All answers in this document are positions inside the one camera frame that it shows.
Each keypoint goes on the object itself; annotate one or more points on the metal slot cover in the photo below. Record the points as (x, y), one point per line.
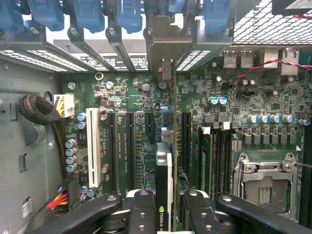
(209, 34)
(122, 53)
(90, 51)

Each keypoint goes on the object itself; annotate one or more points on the CPU socket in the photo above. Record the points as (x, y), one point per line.
(265, 185)

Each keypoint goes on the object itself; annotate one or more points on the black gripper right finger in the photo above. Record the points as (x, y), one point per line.
(202, 214)

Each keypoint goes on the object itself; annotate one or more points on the green motherboard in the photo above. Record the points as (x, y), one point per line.
(136, 97)

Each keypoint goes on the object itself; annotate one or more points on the white power connector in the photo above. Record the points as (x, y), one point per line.
(67, 104)

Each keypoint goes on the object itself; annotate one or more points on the open black PC case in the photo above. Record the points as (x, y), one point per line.
(24, 158)

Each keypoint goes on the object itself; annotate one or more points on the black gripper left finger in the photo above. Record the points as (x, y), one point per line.
(73, 219)

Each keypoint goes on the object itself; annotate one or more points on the short black expansion slot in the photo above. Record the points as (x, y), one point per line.
(149, 124)

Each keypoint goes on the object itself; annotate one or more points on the white expansion slot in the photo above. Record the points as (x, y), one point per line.
(93, 146)

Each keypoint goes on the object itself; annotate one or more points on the blue slot latch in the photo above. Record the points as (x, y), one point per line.
(89, 17)
(129, 17)
(9, 17)
(217, 14)
(47, 14)
(176, 7)

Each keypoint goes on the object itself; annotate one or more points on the silver USB port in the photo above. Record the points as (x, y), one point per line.
(229, 59)
(246, 59)

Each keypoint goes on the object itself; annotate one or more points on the silver locking lever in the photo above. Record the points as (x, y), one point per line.
(303, 165)

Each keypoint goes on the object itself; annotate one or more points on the silver network port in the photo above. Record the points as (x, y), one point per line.
(271, 59)
(290, 63)

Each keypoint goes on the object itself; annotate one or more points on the black RAM slot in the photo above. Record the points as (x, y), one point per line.
(229, 165)
(216, 165)
(223, 165)

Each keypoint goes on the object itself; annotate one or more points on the long black expansion slot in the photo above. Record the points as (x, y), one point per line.
(112, 151)
(186, 146)
(130, 151)

